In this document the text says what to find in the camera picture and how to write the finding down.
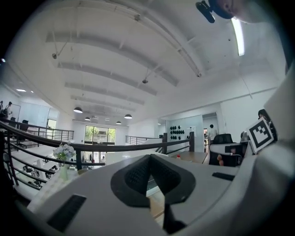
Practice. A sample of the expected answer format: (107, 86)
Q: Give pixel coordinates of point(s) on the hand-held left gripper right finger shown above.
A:
(207, 175)

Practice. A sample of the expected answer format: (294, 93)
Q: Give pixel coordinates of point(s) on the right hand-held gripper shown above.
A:
(260, 136)

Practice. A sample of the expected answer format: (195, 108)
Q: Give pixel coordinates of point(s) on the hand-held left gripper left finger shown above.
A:
(96, 184)

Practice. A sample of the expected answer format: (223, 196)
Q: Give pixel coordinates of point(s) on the wooden table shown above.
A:
(191, 157)

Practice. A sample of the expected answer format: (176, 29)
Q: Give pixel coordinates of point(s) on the black office chair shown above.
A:
(222, 139)

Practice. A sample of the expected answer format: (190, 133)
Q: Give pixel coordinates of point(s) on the person's white shirt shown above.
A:
(282, 103)

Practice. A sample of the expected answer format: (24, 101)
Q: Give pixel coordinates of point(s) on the pale flowers in white vase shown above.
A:
(64, 153)

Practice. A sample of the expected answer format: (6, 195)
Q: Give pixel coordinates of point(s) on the black metal railing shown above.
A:
(46, 141)

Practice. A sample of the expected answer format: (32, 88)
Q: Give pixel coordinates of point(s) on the long fluorescent ceiling light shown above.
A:
(238, 37)

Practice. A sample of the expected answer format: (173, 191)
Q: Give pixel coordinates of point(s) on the person's head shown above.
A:
(227, 8)

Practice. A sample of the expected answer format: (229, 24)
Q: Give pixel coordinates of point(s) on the group of black wall helmets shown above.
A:
(177, 134)

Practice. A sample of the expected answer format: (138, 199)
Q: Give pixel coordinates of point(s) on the black head camera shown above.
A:
(205, 10)

